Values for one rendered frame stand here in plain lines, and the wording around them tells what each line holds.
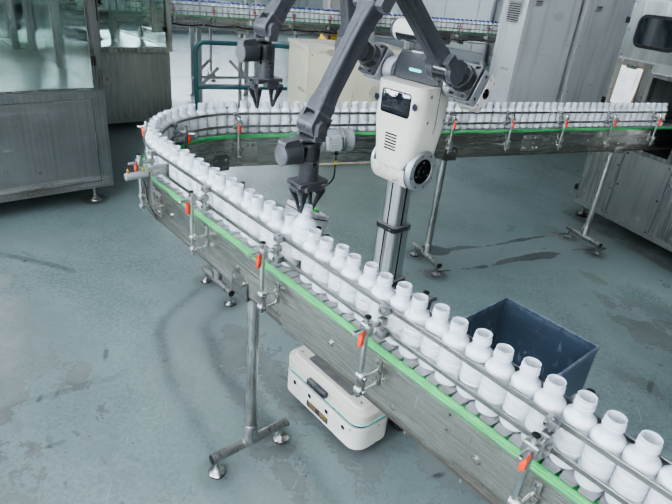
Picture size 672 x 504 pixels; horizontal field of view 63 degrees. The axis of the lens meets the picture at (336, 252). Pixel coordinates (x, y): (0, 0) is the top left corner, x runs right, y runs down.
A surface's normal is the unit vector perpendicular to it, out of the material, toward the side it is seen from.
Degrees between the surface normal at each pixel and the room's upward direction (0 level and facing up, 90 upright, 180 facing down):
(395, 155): 90
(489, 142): 90
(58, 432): 0
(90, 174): 90
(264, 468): 0
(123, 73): 90
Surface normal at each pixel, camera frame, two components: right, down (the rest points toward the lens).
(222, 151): 0.60, 0.41
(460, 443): -0.77, 0.23
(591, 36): 0.37, 0.45
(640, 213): -0.92, 0.11
